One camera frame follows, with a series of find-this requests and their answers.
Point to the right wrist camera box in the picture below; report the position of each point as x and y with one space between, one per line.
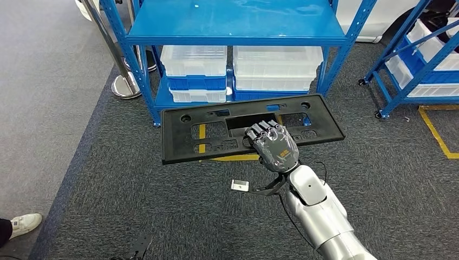
239 186

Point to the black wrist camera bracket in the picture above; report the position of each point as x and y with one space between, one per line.
270 188

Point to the robot right hand grey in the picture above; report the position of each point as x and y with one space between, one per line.
278 150

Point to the small blue plastic bin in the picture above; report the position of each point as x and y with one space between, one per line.
197 83

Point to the robot right arm silver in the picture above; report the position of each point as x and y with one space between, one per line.
322 219

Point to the blue rack on casters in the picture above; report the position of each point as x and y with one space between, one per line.
423 101

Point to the translucent white plastic crate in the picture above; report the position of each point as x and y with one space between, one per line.
430 89
428 46

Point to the white car with red stripe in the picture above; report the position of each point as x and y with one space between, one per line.
376 18

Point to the yellow floor tape square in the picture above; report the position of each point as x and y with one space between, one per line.
434 132

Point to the blue metal shelf rack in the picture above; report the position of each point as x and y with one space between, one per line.
233 21

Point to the small white floor scrap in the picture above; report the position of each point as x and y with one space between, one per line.
407 118

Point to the small clear plastic bin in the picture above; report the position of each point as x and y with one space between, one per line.
197 96
193 61

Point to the chrome stanchion post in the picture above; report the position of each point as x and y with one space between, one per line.
109 43

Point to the black plastic panel part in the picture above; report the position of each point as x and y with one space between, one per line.
179 143

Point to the blue plastic crate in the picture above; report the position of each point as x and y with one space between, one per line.
412 64

